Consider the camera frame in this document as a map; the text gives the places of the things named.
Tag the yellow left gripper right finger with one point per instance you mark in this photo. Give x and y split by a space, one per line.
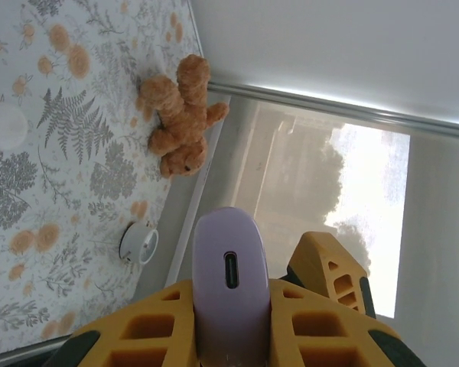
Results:
283 329

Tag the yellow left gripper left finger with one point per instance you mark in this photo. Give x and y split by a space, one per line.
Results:
183 325

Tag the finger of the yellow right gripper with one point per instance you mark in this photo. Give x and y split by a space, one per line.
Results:
313 252

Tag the purple earbud charging case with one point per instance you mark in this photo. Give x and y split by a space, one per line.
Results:
233 237

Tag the white earbud charging case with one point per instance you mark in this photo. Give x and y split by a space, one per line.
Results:
4 126

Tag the small white round timer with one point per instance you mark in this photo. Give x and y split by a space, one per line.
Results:
135 244

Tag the brown teddy bear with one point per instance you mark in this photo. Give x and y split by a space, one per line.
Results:
180 126

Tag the aluminium frame post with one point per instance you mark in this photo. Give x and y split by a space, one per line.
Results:
329 106

